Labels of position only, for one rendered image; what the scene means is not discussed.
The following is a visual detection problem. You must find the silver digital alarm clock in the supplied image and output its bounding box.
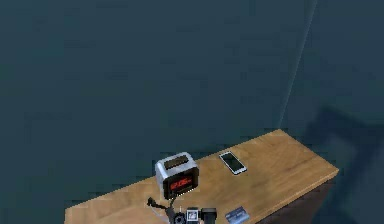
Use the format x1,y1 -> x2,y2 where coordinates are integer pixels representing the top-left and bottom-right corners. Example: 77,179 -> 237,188
154,151 -> 201,201

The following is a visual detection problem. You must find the blue card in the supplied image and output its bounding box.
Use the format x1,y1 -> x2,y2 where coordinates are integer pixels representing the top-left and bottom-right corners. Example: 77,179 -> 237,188
224,205 -> 251,224

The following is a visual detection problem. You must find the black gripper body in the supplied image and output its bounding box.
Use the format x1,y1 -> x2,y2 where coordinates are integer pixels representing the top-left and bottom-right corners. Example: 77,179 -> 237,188
167,206 -> 188,224

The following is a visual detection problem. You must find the wooden table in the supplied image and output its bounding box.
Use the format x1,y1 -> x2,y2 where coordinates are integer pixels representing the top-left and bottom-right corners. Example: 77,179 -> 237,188
64,128 -> 340,224

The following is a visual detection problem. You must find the white smartphone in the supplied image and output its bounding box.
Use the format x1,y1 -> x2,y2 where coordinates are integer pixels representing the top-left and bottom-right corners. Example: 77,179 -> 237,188
218,150 -> 248,176

